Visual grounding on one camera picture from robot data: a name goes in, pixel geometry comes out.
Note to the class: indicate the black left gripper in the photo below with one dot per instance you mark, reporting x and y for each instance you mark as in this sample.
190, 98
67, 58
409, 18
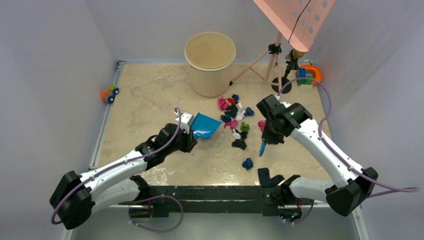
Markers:
190, 141

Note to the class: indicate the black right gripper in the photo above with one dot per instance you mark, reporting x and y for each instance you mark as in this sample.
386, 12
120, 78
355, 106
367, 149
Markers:
270, 139

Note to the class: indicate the small blue paper scrap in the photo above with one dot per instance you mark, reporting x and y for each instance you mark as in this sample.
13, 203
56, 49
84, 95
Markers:
236, 98

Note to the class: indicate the red paper scrap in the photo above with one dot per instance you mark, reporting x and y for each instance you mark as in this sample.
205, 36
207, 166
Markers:
231, 100

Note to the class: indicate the blue plastic dustpan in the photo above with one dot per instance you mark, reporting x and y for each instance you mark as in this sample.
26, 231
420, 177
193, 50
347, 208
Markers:
204, 126

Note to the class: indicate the pink paper scrap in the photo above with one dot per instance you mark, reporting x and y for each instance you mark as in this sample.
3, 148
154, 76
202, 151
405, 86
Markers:
222, 103

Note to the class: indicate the small white paper scrap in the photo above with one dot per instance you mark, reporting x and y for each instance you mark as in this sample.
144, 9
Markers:
236, 134

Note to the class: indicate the blue hand brush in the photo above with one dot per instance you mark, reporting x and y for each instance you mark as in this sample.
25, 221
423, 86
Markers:
262, 148

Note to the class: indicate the dark blue paper scrap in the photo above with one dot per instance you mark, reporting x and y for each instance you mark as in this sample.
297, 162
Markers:
247, 164

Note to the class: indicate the dark navy front scrap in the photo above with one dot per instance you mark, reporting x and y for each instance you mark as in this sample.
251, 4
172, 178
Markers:
265, 180

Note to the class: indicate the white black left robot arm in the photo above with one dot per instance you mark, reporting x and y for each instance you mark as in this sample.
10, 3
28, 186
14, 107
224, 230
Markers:
77, 196

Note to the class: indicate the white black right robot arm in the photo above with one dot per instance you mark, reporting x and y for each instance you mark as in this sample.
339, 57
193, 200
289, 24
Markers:
350, 183

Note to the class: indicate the beige plastic bucket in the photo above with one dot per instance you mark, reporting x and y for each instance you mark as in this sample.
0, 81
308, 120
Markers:
210, 56

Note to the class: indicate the orange blue green toy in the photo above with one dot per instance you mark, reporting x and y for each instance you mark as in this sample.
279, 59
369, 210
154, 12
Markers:
309, 72

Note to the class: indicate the orange blue toy car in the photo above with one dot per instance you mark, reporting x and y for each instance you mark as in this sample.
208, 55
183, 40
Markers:
109, 95

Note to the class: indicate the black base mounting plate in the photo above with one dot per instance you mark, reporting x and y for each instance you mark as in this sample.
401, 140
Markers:
233, 199

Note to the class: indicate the pink music stand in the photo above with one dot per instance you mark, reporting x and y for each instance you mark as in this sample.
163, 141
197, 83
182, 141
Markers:
298, 23

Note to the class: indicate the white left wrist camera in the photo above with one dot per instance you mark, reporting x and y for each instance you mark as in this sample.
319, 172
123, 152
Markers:
184, 120

